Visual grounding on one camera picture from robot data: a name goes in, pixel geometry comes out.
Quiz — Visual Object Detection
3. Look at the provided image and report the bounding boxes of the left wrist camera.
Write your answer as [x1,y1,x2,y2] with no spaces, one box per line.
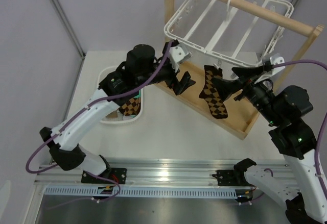
[169,43,192,72]

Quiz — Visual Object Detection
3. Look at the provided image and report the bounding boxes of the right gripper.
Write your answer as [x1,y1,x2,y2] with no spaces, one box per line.
[211,65,282,125]

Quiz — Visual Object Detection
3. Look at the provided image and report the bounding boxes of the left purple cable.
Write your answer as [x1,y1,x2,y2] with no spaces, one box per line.
[25,40,176,209]

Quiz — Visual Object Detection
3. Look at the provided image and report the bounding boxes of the brown checkered sock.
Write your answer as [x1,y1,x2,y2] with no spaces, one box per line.
[119,97,141,116]
[199,65,228,119]

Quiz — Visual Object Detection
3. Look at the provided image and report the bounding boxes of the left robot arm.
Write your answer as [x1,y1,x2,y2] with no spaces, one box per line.
[40,40,195,183]

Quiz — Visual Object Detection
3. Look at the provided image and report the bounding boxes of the purple cable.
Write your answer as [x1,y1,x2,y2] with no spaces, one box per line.
[224,59,327,207]
[25,40,176,209]

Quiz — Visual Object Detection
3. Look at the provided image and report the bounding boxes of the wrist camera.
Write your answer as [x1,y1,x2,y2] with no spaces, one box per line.
[256,53,285,83]
[169,43,192,72]

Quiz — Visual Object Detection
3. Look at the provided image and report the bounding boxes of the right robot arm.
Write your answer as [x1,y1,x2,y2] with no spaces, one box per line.
[212,64,326,223]

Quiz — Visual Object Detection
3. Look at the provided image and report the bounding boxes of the white slotted cable duct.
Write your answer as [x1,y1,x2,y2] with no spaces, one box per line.
[45,186,237,199]

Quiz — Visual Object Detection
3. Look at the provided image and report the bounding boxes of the white plastic clip hanger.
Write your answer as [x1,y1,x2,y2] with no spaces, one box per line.
[164,0,285,67]

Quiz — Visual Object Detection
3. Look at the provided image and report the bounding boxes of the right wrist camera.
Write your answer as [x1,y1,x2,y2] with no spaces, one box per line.
[256,53,285,83]

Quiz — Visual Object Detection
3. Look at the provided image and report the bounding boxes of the mint green sock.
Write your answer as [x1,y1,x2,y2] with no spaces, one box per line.
[123,93,141,120]

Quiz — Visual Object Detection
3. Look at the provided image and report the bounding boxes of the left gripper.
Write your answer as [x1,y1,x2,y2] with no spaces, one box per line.
[137,42,195,94]

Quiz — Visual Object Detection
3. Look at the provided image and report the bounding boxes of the aluminium mounting rail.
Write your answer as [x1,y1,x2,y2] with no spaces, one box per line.
[34,157,294,189]

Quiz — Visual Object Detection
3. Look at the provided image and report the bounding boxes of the white plastic laundry basket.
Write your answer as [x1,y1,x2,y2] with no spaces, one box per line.
[98,66,146,127]

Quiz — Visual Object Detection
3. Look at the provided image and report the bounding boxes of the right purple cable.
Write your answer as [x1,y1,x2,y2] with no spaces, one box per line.
[224,59,327,207]

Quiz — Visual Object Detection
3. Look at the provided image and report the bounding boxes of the wooden hanger rack stand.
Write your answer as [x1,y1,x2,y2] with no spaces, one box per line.
[164,0,323,139]

